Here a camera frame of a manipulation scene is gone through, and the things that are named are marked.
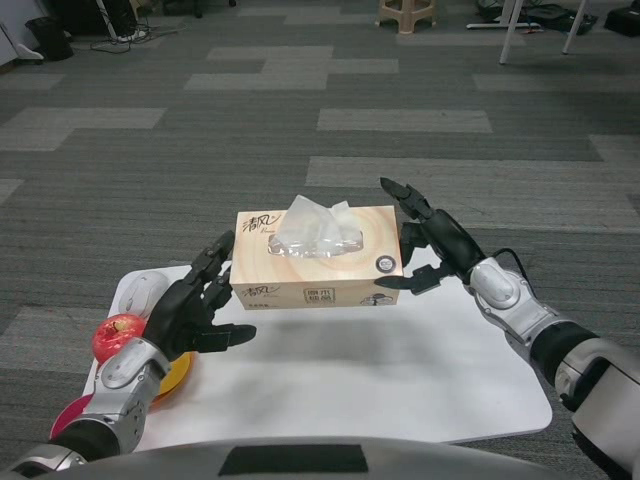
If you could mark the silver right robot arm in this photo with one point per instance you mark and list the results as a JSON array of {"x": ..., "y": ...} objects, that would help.
[{"x": 500, "y": 295}]

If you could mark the white cabinet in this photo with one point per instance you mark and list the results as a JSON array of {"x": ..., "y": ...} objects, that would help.
[{"x": 10, "y": 42}]

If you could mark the white table base foot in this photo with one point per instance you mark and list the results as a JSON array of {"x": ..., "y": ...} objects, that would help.
[{"x": 487, "y": 23}]

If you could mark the pink plate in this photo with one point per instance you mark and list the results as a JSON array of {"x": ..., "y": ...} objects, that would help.
[{"x": 67, "y": 420}]

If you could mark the thick white table leg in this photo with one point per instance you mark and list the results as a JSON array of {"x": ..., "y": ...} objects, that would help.
[{"x": 510, "y": 30}]

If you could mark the beige plastic stool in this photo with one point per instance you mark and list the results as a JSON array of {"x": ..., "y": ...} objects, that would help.
[{"x": 400, "y": 15}]

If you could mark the white slanted desk leg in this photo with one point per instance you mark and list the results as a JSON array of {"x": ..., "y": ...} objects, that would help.
[{"x": 107, "y": 20}]

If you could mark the orange plate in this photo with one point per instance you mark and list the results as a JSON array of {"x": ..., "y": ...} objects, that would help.
[{"x": 177, "y": 375}]

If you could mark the thin white table leg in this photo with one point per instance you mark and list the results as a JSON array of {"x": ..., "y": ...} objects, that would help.
[{"x": 573, "y": 25}]

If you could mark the beige tissue box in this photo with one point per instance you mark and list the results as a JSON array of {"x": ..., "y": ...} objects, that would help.
[{"x": 330, "y": 272}]

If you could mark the black box-shaped bag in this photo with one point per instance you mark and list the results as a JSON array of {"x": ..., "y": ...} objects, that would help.
[{"x": 622, "y": 21}]

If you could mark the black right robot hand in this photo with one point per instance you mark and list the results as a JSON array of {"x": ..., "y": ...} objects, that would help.
[{"x": 455, "y": 245}]

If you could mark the black trash bin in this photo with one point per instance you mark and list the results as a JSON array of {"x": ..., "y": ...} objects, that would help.
[{"x": 49, "y": 37}]

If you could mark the dark flat bag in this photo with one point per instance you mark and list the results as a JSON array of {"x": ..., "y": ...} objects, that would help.
[{"x": 550, "y": 12}]

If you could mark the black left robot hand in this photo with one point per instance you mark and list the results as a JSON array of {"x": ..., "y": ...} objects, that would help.
[{"x": 180, "y": 315}]

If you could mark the silver robot chest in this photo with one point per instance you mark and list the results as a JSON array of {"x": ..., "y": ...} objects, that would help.
[{"x": 450, "y": 460}]

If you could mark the red apple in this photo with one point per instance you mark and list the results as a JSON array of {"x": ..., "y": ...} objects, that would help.
[{"x": 112, "y": 340}]

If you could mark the white power strip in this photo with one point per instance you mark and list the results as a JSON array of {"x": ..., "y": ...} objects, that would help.
[{"x": 130, "y": 35}]

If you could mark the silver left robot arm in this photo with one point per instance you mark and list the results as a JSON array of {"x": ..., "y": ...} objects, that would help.
[{"x": 125, "y": 375}]

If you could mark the white tissue sheet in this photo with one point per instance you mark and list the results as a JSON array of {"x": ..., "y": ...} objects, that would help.
[{"x": 310, "y": 225}]

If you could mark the white computer mouse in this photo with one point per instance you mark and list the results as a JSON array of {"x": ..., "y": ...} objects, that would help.
[{"x": 140, "y": 292}]

